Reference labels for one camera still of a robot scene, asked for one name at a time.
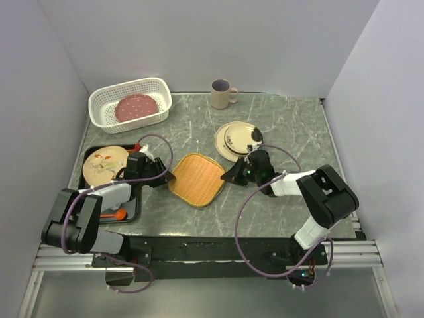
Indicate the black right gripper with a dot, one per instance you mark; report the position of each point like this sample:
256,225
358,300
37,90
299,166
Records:
234,174

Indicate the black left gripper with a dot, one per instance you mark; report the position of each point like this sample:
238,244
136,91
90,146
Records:
158,165

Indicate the woven bamboo square tray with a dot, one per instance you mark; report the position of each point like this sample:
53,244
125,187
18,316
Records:
198,179

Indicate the pink dotted scalloped plate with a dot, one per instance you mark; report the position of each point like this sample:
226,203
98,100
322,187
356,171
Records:
135,107

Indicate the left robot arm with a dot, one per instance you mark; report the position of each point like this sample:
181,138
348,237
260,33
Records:
73,223

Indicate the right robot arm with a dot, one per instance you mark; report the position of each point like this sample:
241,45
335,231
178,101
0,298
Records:
327,196

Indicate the white perforated plastic bin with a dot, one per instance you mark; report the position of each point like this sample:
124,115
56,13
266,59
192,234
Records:
102,103

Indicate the large cream and blue plate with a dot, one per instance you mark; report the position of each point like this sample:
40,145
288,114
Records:
220,143

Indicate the black rectangular tray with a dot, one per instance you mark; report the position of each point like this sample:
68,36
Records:
132,207

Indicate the orange plastic spoon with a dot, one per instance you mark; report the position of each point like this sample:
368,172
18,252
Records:
118,215

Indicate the beige bird pattern plate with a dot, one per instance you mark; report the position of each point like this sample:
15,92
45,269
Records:
103,164

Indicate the beige ceramic mug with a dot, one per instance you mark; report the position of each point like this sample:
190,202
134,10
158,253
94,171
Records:
223,94

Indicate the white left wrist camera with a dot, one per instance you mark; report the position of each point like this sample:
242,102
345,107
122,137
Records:
145,150

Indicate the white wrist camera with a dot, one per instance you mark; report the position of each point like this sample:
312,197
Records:
145,150
253,147

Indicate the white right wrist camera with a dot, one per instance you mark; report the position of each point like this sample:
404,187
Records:
253,147

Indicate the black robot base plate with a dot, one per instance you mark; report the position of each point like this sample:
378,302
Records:
167,257

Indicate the aluminium rail frame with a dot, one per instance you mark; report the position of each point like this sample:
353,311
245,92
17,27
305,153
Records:
347,254

